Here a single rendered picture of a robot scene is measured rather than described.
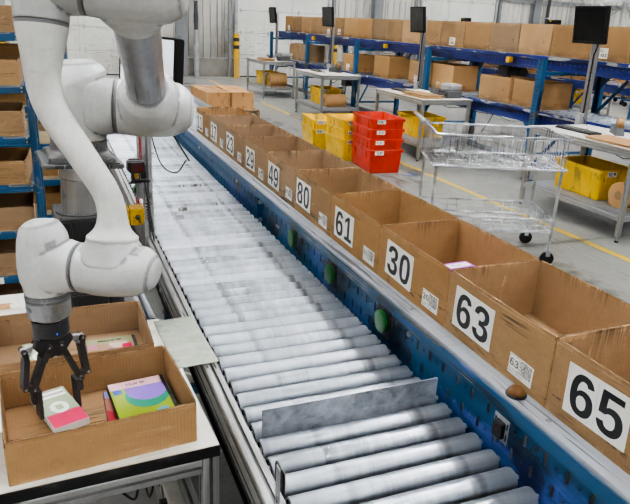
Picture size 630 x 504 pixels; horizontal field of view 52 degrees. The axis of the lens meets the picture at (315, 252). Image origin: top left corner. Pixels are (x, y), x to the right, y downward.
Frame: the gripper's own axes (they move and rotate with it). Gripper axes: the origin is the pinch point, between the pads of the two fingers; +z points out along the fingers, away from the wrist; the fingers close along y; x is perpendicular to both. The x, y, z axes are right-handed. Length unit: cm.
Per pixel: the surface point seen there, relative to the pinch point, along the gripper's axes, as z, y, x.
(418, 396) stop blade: 6, -74, 42
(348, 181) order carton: -17, -150, -68
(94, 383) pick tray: 4.1, -11.3, -8.2
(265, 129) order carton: -21, -187, -180
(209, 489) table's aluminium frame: 18.6, -22.7, 26.1
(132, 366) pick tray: 1.4, -20.3, -6.1
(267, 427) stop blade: 6.1, -36.2, 29.2
